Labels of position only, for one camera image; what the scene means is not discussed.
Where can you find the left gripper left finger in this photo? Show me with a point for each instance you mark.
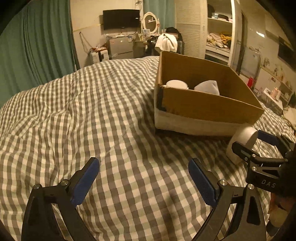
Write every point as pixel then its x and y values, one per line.
pixel 39 221

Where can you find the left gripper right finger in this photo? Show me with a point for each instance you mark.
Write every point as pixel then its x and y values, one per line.
pixel 247 222

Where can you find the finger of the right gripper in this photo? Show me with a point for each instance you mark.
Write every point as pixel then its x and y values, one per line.
pixel 282 143
pixel 249 155

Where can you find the blue tissue pack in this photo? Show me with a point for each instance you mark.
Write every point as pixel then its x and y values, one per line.
pixel 209 86

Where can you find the white plastic bottle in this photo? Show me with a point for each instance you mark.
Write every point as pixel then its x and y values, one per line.
pixel 178 84

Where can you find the small white folding table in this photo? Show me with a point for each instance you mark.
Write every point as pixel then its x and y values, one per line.
pixel 275 105

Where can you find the red fire extinguisher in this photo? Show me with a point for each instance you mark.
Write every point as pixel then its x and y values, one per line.
pixel 250 82

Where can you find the open cardboard box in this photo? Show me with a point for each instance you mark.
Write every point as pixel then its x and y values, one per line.
pixel 198 113

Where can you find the grey checkered duvet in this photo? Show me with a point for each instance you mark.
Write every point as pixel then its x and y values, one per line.
pixel 143 190

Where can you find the dark suitcase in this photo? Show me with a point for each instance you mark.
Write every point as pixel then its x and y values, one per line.
pixel 180 47

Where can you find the white louvred wardrobe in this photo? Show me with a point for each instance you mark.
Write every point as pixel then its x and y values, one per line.
pixel 211 30

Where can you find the white towel on chair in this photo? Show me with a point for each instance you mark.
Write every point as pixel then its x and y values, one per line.
pixel 167 42

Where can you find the oval white vanity mirror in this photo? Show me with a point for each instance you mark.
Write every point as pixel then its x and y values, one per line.
pixel 150 22

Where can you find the green curtain centre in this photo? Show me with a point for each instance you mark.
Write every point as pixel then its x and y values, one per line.
pixel 164 10

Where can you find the green curtain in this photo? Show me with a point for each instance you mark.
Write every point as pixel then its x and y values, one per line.
pixel 164 10
pixel 37 46

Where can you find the silver mini fridge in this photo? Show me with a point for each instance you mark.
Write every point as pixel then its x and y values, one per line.
pixel 121 48

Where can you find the white suitcase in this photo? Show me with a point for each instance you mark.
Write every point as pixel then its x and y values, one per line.
pixel 99 56

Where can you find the green curtain left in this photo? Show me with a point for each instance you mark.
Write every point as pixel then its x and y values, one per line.
pixel 37 46

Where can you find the black wall television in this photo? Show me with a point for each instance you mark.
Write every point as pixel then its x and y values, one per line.
pixel 121 19

